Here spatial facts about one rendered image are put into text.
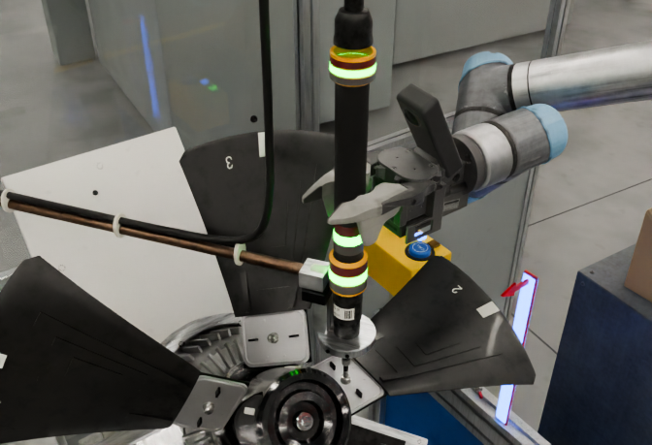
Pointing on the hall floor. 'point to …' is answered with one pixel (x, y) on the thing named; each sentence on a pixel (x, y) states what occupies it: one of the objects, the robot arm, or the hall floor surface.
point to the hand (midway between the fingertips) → (325, 200)
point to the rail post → (377, 411)
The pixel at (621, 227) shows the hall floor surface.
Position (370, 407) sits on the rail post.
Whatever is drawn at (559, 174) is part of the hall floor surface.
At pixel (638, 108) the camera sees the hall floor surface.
